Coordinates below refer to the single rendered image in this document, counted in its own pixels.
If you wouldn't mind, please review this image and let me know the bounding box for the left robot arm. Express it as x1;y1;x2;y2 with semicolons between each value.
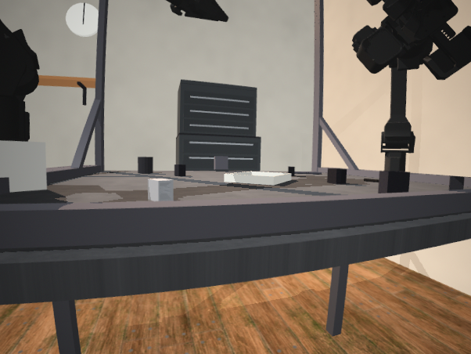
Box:
352;16;433;172

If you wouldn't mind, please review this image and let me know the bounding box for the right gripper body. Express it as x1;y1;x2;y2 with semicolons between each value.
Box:
166;0;213;16

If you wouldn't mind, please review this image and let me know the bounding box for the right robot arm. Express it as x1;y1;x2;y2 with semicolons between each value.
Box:
0;20;40;142

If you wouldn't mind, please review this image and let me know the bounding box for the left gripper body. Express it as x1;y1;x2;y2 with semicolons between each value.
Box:
387;6;471;80

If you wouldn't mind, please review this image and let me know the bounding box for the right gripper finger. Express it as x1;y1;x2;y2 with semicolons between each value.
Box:
197;0;228;22
185;10;209;20

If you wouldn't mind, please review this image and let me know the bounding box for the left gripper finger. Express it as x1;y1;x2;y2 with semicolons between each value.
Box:
383;0;416;21
402;0;458;44

